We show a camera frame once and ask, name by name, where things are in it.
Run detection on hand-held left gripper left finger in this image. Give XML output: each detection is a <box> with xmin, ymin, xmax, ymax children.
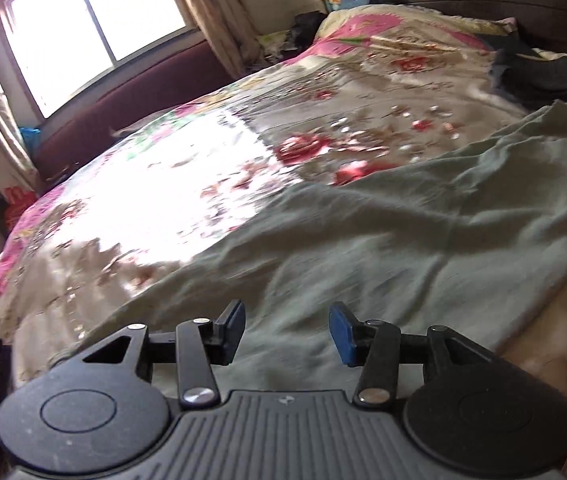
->
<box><xmin>82</xmin><ymin>300</ymin><xmax>247</xmax><ymax>409</ymax></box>

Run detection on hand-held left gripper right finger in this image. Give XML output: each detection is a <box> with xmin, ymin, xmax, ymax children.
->
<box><xmin>328</xmin><ymin>301</ymin><xmax>494</xmax><ymax>407</ymax></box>

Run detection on grey-green pants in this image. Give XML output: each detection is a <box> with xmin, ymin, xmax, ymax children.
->
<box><xmin>48</xmin><ymin>100</ymin><xmax>567</xmax><ymax>396</ymax></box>

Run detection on dark folded garment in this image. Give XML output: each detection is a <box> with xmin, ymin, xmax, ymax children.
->
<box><xmin>488</xmin><ymin>47</ymin><xmax>567</xmax><ymax>113</ymax></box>

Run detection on floral bedspread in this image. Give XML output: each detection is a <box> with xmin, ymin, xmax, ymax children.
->
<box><xmin>0</xmin><ymin>35</ymin><xmax>567</xmax><ymax>391</ymax></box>

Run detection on pink floral pillow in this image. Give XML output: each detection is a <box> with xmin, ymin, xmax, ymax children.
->
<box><xmin>312</xmin><ymin>4</ymin><xmax>520</xmax><ymax>56</ymax></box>

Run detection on red cloth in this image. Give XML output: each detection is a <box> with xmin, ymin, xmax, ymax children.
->
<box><xmin>2</xmin><ymin>186</ymin><xmax>39</xmax><ymax>233</ymax></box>

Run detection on dark red headboard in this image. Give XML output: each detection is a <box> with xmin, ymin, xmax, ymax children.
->
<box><xmin>31</xmin><ymin>39</ymin><xmax>244</xmax><ymax>183</ymax></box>

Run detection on blue bag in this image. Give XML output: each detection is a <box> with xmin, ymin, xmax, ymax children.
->
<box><xmin>18</xmin><ymin>126</ymin><xmax>40</xmax><ymax>157</ymax></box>

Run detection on black clothing pile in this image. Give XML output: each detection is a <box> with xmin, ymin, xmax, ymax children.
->
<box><xmin>289</xmin><ymin>10</ymin><xmax>337</xmax><ymax>50</ymax></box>

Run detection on window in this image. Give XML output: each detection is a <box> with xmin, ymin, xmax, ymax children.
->
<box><xmin>0</xmin><ymin>0</ymin><xmax>200</xmax><ymax>120</ymax></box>

